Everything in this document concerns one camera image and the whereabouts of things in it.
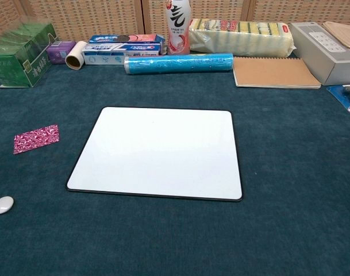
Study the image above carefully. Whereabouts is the teal table cloth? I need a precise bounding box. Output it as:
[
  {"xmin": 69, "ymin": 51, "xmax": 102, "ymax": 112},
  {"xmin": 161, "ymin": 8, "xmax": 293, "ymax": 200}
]
[{"xmin": 0, "ymin": 49, "xmax": 350, "ymax": 276}]

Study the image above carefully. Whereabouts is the blue pink cookie box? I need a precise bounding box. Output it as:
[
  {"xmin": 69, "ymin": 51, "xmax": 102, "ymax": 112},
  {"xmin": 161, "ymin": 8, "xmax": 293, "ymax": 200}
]
[{"xmin": 89, "ymin": 33, "xmax": 166, "ymax": 45}]

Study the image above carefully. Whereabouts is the blue plastic wrap roll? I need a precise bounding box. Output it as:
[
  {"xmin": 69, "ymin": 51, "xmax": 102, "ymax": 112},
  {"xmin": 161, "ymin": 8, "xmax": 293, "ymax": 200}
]
[{"xmin": 124, "ymin": 52, "xmax": 234, "ymax": 76}]

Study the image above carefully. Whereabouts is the white lint roller refill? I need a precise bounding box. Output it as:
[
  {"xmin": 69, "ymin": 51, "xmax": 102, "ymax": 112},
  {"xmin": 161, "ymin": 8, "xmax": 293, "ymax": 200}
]
[{"xmin": 64, "ymin": 40, "xmax": 87, "ymax": 71}]

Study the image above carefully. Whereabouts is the grey power strip box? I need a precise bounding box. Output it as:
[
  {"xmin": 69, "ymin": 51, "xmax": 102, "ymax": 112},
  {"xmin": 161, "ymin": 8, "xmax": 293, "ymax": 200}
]
[{"xmin": 289, "ymin": 21, "xmax": 350, "ymax": 86}]

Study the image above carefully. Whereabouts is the clear green tea box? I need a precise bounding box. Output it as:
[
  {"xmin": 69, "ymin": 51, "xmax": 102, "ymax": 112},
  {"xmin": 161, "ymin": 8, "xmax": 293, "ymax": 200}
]
[{"xmin": 0, "ymin": 22, "xmax": 59, "ymax": 89}]

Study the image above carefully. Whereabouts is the woven bamboo folding screen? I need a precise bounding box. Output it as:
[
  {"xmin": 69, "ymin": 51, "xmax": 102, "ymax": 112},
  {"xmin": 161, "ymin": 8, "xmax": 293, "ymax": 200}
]
[{"xmin": 0, "ymin": 0, "xmax": 350, "ymax": 44}]

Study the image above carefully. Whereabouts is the magenta patterned packet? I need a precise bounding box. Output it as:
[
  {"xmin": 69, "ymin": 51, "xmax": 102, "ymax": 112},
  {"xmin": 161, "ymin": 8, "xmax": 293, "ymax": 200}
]
[{"xmin": 13, "ymin": 124, "xmax": 61, "ymax": 155}]

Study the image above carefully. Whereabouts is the small purple box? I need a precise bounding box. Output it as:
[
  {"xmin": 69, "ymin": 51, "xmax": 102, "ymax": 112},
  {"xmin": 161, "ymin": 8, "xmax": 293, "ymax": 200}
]
[{"xmin": 45, "ymin": 40, "xmax": 77, "ymax": 65}]

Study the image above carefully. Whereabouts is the yellow sponge multipack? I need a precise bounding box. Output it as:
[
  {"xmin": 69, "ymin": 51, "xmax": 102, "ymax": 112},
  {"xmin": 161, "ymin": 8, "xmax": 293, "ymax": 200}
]
[{"xmin": 189, "ymin": 18, "xmax": 297, "ymax": 59}]

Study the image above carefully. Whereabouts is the white rectangular board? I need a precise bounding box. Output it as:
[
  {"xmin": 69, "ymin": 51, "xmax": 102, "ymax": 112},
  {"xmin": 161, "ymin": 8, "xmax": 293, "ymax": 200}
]
[{"xmin": 65, "ymin": 106, "xmax": 244, "ymax": 202}]

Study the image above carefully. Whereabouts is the blue binder clip blister pack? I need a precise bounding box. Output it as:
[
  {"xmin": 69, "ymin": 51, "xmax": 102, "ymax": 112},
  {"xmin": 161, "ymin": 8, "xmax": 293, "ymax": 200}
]
[{"xmin": 326, "ymin": 85, "xmax": 350, "ymax": 120}]

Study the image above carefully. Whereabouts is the pink white drink bottle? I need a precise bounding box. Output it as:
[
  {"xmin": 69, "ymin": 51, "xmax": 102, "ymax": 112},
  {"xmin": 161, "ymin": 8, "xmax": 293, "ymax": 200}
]
[{"xmin": 166, "ymin": 0, "xmax": 191, "ymax": 56}]

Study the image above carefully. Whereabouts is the blue white toothpaste box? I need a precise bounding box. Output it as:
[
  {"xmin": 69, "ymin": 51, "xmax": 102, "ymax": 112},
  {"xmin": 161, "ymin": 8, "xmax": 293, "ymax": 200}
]
[{"xmin": 82, "ymin": 42, "xmax": 164, "ymax": 66}]

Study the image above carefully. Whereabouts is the kraft spiral notebook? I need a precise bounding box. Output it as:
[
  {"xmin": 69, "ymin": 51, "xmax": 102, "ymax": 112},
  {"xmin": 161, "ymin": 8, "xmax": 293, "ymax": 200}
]
[{"xmin": 232, "ymin": 56, "xmax": 322, "ymax": 90}]

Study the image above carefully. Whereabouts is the white round pebble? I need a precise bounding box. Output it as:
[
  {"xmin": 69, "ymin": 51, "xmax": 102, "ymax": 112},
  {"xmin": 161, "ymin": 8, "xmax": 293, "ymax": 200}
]
[{"xmin": 0, "ymin": 195, "xmax": 14, "ymax": 215}]

